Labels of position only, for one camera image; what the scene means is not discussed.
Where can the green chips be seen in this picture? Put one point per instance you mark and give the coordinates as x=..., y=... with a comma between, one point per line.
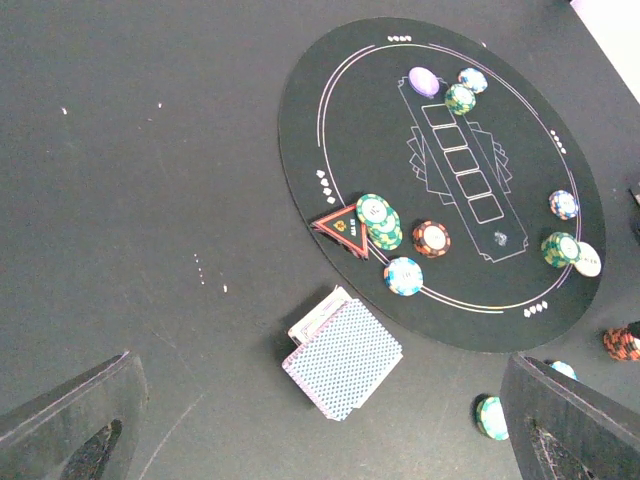
x=382, y=222
x=560, y=249
x=459, y=99

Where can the blue playing card deck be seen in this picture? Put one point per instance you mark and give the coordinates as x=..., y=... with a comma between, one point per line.
x=344, y=361

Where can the orange chips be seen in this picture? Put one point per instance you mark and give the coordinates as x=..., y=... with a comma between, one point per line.
x=431, y=239

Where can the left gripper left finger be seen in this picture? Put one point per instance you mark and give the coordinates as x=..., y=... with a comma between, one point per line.
x=85, y=428

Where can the blue white chip stack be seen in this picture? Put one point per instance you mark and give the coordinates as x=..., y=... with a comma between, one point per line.
x=564, y=368

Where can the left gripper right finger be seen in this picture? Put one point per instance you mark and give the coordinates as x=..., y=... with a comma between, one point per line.
x=560, y=428

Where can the orange black chip stack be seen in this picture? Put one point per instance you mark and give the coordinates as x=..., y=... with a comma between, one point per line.
x=621, y=344

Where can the white card box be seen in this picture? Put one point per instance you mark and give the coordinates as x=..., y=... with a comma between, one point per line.
x=305, y=328

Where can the round black poker mat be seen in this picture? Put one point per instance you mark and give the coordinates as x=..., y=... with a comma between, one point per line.
x=350, y=124

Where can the white dealer button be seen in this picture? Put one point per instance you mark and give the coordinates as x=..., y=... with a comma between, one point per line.
x=589, y=262

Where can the red triangle all-in marker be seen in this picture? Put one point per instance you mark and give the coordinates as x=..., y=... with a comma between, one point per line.
x=344, y=227

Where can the green chip stack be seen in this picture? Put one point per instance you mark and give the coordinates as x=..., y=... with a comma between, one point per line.
x=490, y=418

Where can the purple round blind button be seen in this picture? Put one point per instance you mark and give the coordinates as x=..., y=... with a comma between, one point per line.
x=423, y=81

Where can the blue chips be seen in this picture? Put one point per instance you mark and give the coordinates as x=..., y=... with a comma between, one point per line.
x=473, y=79
x=563, y=205
x=403, y=276

